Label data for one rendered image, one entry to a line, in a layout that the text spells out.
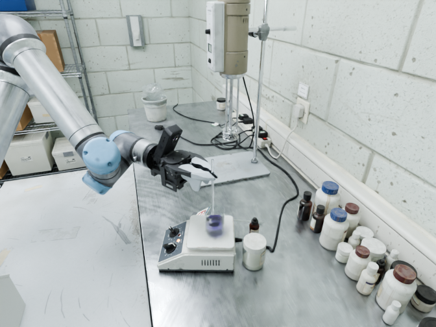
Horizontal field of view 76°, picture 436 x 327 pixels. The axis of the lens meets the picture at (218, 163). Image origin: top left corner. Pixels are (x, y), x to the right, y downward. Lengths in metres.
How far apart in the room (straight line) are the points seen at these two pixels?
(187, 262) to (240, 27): 0.70
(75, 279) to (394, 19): 1.02
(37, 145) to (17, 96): 2.00
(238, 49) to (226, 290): 0.70
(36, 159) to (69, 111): 2.27
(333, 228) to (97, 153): 0.62
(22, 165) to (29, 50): 2.28
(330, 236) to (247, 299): 0.29
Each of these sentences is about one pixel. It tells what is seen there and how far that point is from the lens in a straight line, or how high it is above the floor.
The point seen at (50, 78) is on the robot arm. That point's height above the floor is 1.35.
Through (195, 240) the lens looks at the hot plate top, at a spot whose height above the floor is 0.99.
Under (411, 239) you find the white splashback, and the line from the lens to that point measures 0.86.
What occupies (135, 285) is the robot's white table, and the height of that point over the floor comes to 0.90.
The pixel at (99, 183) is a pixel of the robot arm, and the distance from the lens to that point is 0.79.
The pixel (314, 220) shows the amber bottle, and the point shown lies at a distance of 0.89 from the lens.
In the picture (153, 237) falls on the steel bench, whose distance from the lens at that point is 0.88.
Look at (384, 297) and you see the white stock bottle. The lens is 0.79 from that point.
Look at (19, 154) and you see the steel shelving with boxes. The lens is 2.98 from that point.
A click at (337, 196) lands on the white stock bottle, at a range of 0.91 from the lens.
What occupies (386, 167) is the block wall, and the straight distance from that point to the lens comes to 0.91.
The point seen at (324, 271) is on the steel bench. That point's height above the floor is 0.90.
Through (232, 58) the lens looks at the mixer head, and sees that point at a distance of 0.96.
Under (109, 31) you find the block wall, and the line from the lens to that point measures 2.97.
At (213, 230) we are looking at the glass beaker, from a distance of 0.71.
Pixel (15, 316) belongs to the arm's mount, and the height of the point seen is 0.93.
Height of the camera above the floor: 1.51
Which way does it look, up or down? 31 degrees down
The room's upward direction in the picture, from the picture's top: straight up
